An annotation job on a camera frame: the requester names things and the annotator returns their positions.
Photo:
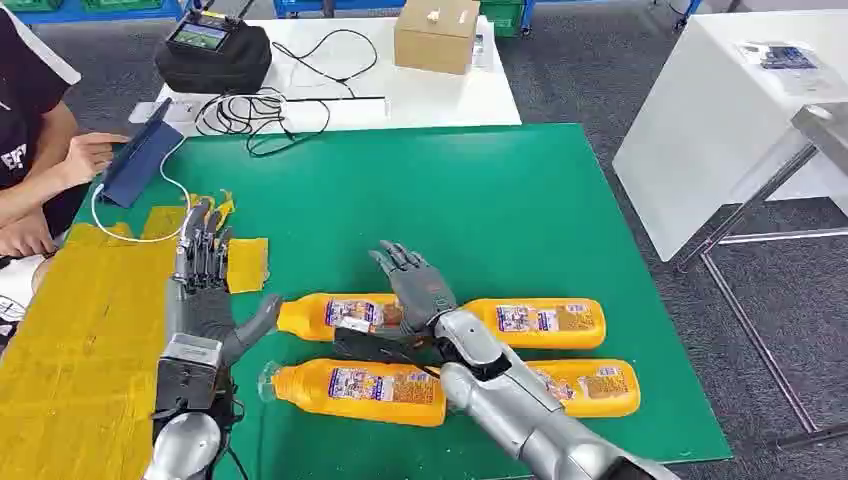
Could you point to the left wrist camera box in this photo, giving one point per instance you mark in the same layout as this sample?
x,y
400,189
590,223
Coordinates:
x,y
189,371

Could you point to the orange drink bottle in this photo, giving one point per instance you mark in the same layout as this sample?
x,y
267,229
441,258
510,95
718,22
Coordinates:
x,y
311,316
596,387
530,323
358,391

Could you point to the blue storage rack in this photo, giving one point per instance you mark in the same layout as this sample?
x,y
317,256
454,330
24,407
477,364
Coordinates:
x,y
93,10

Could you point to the tablet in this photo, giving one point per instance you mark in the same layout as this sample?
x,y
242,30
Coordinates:
x,y
139,159

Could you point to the person's left hand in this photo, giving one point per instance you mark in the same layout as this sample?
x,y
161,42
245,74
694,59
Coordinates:
x,y
93,158

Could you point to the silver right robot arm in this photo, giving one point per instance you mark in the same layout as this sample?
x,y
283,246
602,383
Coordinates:
x,y
523,411

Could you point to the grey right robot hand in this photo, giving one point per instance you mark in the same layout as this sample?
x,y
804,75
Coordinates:
x,y
420,295

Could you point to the green plastic crate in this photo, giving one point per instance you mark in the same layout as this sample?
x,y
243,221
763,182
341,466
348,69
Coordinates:
x,y
502,16

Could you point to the cardboard box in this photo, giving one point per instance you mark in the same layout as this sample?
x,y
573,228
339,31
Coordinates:
x,y
434,36

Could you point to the bagged printed document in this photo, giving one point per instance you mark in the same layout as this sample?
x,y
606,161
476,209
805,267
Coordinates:
x,y
785,63

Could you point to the green table mat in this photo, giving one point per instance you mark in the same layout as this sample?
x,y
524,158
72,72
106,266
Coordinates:
x,y
450,212

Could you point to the yellow sheet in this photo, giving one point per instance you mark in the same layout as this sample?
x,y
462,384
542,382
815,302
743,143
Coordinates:
x,y
79,331

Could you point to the person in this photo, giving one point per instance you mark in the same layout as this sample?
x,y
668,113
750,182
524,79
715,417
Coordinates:
x,y
20,79

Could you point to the black equipment bag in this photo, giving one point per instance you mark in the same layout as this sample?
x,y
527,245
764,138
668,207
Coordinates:
x,y
218,66

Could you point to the white desk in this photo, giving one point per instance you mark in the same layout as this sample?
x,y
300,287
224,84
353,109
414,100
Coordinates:
x,y
702,126

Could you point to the person's right hand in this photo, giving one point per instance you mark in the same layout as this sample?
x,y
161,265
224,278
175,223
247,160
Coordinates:
x,y
23,235

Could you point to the white printed bag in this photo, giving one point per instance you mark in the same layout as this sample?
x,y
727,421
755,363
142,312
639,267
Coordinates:
x,y
13,311

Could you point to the steel frame table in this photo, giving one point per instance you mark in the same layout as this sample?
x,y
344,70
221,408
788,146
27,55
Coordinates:
x,y
748,205

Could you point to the handheld device with screen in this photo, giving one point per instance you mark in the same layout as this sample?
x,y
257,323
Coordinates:
x,y
199,34

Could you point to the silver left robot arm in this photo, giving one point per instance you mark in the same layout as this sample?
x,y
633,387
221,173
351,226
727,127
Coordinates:
x,y
185,447

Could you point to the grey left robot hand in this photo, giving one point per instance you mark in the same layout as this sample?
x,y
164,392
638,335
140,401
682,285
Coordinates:
x,y
199,311

